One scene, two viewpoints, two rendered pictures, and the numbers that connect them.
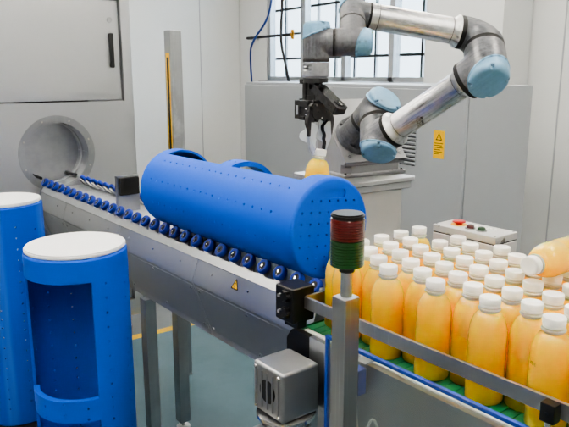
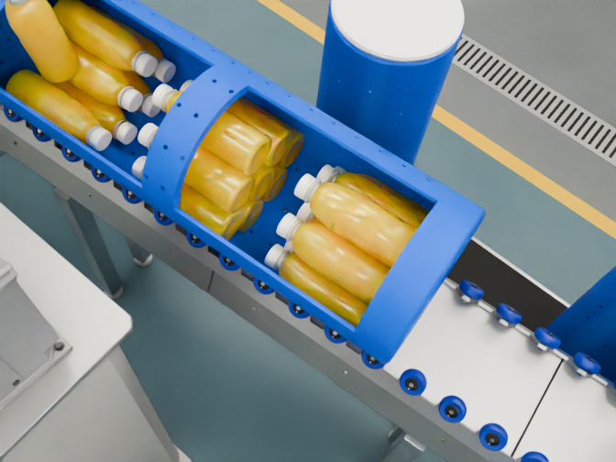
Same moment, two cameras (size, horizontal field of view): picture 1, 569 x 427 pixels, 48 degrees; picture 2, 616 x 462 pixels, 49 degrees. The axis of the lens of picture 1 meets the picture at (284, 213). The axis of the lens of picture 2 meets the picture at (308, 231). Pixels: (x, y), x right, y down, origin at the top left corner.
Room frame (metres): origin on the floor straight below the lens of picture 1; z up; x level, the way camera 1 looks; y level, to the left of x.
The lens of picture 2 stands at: (2.70, 0.04, 2.05)
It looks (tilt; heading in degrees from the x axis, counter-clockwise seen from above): 62 degrees down; 156
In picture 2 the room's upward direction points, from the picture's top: 9 degrees clockwise
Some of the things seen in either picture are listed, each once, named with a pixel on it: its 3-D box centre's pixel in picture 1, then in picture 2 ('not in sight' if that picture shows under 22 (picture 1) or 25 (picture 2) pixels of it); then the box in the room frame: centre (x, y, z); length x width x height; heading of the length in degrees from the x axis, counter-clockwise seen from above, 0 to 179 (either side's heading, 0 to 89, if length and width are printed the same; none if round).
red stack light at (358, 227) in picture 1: (347, 228); not in sight; (1.14, -0.12, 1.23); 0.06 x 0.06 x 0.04
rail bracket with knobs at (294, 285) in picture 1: (296, 302); not in sight; (1.50, -0.03, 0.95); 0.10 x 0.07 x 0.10; 129
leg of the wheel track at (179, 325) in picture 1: (180, 360); (391, 460); (2.53, 0.44, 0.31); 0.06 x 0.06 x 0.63; 39
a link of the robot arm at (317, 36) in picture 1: (317, 41); not in sight; (1.84, -0.09, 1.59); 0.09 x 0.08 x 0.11; 86
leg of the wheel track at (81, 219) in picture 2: not in sight; (93, 247); (1.76, -0.17, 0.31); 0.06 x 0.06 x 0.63; 39
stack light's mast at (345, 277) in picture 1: (346, 254); not in sight; (1.14, -0.12, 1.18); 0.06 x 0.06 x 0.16
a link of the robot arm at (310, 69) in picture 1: (315, 70); not in sight; (1.84, -0.09, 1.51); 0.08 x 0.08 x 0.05
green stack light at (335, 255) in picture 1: (346, 252); not in sight; (1.14, -0.12, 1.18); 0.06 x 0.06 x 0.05
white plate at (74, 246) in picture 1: (75, 245); (397, 9); (1.76, 0.59, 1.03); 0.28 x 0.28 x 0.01
